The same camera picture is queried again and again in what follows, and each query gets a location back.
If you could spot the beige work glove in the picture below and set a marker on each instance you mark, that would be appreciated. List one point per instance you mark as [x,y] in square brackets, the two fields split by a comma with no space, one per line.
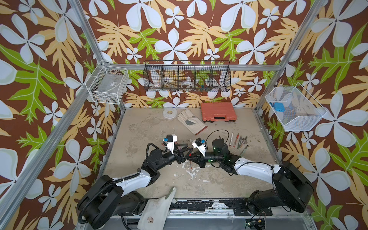
[191,122]

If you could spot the light green pen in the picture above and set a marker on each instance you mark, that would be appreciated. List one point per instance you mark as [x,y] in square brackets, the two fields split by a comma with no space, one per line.
[244,150]

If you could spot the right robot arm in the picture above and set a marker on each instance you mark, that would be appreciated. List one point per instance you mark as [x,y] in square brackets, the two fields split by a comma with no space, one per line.
[290,188]

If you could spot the black wire basket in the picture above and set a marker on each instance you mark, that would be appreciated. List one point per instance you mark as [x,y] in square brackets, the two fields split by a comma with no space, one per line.
[186,75]

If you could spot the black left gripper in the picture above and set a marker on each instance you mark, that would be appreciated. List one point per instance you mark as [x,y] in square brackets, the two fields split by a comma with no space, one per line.
[178,157]

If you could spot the aluminium frame post left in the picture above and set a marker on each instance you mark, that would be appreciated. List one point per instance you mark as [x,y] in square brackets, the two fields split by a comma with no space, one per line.
[90,38]

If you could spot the white tape roll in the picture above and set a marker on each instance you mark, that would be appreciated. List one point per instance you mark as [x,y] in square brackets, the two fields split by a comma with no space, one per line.
[169,113]

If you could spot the aluminium frame post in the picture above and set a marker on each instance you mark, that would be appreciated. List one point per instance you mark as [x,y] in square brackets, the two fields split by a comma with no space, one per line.
[302,31]
[90,38]

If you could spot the blue object in basket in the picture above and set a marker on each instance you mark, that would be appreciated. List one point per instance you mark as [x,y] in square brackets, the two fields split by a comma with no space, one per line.
[278,107]

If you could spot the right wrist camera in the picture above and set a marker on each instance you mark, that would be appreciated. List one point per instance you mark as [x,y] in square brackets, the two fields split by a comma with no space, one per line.
[200,145]

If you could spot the white wire basket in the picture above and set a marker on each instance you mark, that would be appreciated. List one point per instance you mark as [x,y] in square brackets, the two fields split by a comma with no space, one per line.
[106,84]
[302,110]

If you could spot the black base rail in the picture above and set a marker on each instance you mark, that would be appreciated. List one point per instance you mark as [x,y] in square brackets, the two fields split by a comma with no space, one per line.
[237,205]

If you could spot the white green glove front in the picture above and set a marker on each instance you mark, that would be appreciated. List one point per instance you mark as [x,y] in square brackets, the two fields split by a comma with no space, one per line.
[156,211]

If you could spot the aluminium frame post right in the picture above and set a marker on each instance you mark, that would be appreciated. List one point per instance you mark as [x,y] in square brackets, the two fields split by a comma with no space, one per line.
[302,31]

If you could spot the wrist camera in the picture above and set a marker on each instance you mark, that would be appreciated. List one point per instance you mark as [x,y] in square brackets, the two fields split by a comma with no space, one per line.
[171,141]
[200,145]

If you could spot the white wire basket left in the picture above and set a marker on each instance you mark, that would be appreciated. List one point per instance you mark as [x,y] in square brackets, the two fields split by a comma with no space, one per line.
[106,84]

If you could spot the red plastic tool case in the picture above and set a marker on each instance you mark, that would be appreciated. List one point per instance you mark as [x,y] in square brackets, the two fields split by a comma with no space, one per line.
[218,111]

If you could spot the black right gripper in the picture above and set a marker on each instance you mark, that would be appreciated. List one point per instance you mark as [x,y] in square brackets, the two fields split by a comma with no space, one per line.
[198,158]

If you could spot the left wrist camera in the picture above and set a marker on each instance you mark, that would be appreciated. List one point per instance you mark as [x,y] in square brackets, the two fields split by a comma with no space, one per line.
[171,141]

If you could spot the white wire basket right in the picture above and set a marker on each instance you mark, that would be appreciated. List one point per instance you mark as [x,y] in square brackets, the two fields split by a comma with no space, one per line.
[302,110]

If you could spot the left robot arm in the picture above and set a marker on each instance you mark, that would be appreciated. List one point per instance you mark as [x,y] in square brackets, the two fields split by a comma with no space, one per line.
[109,197]

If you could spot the dark green pen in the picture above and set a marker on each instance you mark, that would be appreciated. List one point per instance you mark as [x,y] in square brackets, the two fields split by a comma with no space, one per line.
[240,143]

